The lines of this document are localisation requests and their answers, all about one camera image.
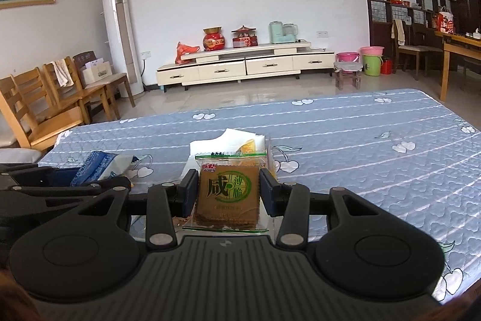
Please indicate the small red bucket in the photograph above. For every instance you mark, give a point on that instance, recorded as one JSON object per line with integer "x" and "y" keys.
{"x": 386, "y": 67}

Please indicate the dark wooden cushioned chair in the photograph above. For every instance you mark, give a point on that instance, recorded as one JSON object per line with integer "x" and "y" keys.
{"x": 116, "y": 78}

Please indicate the pink plastic basin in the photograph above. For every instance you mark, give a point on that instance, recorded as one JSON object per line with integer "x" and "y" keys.
{"x": 346, "y": 57}
{"x": 372, "y": 50}

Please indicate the green plastic bucket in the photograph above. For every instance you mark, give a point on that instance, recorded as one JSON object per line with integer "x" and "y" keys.
{"x": 372, "y": 66}

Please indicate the pale green kitchen appliance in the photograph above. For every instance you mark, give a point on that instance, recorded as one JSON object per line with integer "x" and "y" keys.
{"x": 280, "y": 33}

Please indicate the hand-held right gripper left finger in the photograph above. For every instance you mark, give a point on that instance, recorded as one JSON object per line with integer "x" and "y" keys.
{"x": 190, "y": 191}

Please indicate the wooden dining table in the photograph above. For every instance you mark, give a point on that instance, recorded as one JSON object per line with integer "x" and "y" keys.
{"x": 456, "y": 46}

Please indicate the small wooden stool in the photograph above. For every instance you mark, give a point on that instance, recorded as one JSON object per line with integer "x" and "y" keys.
{"x": 347, "y": 74}

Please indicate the red plastic bag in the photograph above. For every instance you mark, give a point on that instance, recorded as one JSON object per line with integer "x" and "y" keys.
{"x": 186, "y": 52}

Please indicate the blue quilted bedspread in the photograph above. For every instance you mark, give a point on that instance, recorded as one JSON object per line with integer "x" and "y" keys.
{"x": 357, "y": 174}

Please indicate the blue and white snack packet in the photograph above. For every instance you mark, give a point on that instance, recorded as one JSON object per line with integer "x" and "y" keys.
{"x": 94, "y": 165}

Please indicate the brown dining chair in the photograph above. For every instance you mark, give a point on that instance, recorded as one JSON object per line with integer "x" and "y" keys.
{"x": 417, "y": 52}

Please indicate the white towel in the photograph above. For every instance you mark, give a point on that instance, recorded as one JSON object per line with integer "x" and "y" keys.
{"x": 63, "y": 74}

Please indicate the cream cloth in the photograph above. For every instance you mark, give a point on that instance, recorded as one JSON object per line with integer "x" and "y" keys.
{"x": 399, "y": 31}

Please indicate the cream TV cabinet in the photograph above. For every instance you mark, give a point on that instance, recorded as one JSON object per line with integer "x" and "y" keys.
{"x": 225, "y": 67}

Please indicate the light wooden chair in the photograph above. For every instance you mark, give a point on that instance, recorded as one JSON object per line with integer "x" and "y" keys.
{"x": 34, "y": 125}
{"x": 90, "y": 91}
{"x": 34, "y": 84}

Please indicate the white tissue box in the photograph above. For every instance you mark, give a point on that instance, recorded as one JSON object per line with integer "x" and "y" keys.
{"x": 475, "y": 34}

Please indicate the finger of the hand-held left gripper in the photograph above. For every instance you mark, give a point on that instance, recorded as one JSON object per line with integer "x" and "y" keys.
{"x": 105, "y": 186}
{"x": 64, "y": 176}

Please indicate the white plastic bag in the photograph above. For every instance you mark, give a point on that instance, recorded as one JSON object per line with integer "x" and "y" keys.
{"x": 225, "y": 140}

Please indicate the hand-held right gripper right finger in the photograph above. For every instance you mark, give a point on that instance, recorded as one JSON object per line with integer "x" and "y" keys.
{"x": 267, "y": 193}

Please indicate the brown cracker packet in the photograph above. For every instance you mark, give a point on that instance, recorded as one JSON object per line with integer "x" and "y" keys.
{"x": 225, "y": 193}

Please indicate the red pagoda ornament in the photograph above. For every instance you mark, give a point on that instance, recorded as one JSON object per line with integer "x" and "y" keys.
{"x": 244, "y": 39}

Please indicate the cardboard box on chair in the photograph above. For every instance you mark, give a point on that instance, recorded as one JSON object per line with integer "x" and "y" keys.
{"x": 97, "y": 72}

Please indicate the red gift bag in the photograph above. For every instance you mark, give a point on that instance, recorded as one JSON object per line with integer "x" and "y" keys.
{"x": 446, "y": 22}

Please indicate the white floor air conditioner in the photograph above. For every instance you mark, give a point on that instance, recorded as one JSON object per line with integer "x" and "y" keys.
{"x": 120, "y": 35}

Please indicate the red and gold vase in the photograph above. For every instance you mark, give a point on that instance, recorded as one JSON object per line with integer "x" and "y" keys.
{"x": 214, "y": 41}

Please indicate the grey sofa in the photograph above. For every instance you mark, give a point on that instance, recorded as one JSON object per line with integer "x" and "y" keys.
{"x": 18, "y": 155}

